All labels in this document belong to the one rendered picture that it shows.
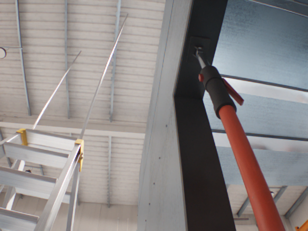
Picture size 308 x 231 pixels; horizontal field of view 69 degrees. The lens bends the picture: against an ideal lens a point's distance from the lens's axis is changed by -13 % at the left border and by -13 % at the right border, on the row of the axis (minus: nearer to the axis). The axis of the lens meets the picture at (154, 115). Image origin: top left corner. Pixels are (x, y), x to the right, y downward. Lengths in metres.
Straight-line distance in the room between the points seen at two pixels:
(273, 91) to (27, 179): 1.90
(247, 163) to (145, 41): 6.96
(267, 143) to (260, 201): 2.22
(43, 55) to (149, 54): 3.13
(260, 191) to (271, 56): 1.78
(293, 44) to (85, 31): 5.99
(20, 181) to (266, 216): 0.80
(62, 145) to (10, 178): 0.48
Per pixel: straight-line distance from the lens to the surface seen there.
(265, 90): 2.18
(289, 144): 2.70
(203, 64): 0.68
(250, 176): 0.38
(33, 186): 0.95
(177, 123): 0.74
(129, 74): 7.67
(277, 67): 2.15
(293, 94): 2.32
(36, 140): 1.40
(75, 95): 8.22
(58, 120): 8.66
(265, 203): 0.35
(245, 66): 2.04
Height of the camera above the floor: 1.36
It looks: 54 degrees up
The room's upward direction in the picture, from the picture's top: straight up
